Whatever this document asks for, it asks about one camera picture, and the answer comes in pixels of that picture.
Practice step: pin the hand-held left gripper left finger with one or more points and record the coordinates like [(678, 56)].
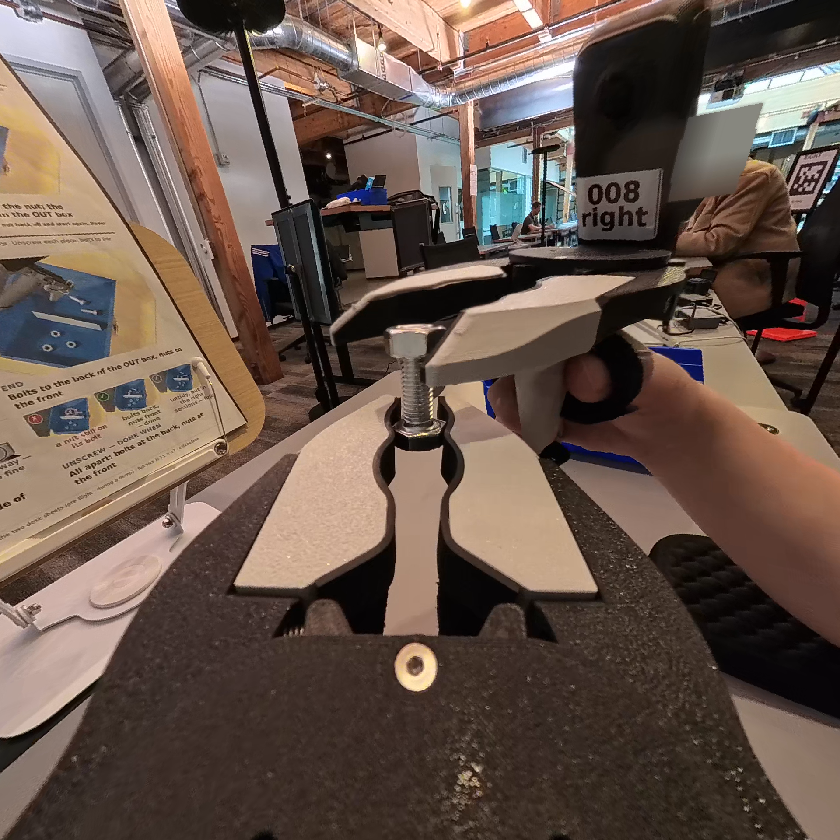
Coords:
[(328, 499)]

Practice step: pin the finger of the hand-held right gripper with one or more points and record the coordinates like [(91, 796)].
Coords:
[(525, 328), (420, 295)]

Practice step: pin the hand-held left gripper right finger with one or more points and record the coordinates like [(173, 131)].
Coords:
[(512, 512)]

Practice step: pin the silver hex bolt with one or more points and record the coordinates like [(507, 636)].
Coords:
[(412, 387)]

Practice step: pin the silver hex nut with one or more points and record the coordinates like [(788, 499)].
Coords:
[(420, 430)]

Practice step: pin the person's right forearm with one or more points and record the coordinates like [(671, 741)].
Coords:
[(768, 518)]

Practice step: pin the person's right hand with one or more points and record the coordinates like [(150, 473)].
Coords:
[(663, 407)]

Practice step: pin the black desk monitor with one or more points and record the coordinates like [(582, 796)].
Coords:
[(412, 236)]

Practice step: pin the ceiling projector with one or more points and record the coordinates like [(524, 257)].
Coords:
[(728, 85)]

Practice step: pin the blue plastic bin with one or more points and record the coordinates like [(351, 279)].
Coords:
[(604, 456)]

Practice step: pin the blue crate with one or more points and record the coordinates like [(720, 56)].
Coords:
[(362, 195)]

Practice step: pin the black monitor on stand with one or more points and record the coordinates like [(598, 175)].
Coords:
[(305, 262)]

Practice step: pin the thin wooden pillar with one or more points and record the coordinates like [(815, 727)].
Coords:
[(466, 164)]

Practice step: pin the blue striped jacket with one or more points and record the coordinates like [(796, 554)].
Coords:
[(269, 282)]

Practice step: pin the grey power adapter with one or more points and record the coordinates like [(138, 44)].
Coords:
[(697, 319)]

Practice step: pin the printed tag sign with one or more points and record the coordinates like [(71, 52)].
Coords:
[(814, 178)]

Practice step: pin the wooden display board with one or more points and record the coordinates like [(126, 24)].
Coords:
[(210, 308)]

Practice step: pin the black textured pad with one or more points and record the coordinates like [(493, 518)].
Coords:
[(735, 604)]

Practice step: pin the black pole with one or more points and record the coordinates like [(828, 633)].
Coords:
[(262, 111)]

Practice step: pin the black mesh office chair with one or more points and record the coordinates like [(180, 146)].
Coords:
[(820, 262)]

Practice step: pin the thick wooden pillar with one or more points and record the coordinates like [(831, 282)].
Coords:
[(197, 177)]

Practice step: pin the orange flat object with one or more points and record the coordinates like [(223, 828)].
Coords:
[(781, 331)]

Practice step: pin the printed instruction sheet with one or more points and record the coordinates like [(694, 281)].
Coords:
[(92, 354)]

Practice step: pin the white stand base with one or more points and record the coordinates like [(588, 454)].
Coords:
[(72, 643)]

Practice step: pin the black fuzzy round object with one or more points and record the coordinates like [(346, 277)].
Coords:
[(229, 13)]

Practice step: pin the silver ventilation duct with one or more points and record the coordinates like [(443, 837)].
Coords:
[(407, 72)]

